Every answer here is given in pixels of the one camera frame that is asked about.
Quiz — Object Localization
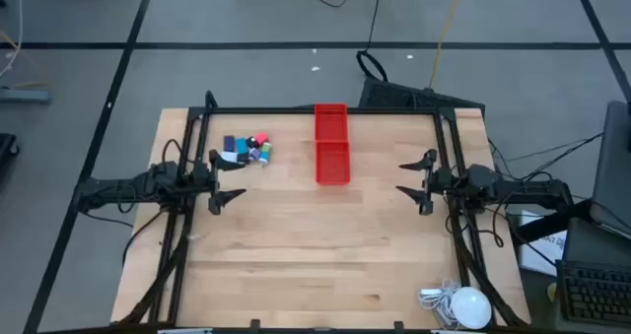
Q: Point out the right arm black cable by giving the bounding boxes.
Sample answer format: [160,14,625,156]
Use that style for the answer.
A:
[445,198,505,249]

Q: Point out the black aluminium table frame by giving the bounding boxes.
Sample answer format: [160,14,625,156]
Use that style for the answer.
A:
[117,90,531,328]

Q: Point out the black perforated panel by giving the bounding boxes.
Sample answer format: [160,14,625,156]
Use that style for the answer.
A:
[357,77,487,116]

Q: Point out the grey desk foot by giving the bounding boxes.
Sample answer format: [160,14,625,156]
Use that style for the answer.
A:
[0,87,53,105]

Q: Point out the white floor cable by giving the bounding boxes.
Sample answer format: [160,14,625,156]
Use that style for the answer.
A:
[0,0,25,79]

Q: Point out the black diagonal strut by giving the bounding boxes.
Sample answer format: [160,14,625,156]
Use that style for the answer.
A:
[512,198,593,244]

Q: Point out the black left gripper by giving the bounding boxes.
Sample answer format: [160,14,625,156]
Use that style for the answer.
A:
[189,149,247,216]

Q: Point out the white paper sheet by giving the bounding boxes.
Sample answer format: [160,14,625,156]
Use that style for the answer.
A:
[518,209,568,278]

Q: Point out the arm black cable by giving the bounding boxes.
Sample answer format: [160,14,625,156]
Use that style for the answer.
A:
[445,198,505,249]
[161,138,184,167]

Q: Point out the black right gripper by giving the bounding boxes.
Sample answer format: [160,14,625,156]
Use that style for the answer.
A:
[395,149,453,217]

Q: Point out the yellow cable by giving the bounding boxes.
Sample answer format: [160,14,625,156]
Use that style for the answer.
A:
[427,0,467,90]

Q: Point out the black looped floor cable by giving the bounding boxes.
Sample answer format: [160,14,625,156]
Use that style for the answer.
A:
[355,0,389,83]

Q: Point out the white dome lamp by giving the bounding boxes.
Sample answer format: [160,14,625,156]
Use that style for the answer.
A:
[451,286,493,330]

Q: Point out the black computer keyboard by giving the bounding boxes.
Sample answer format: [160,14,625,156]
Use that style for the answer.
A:
[556,259,631,328]

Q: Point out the white coiled cable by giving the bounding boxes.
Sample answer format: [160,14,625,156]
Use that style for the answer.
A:
[417,278,462,326]

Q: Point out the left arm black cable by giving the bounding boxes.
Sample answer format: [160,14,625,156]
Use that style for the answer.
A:
[161,138,184,167]

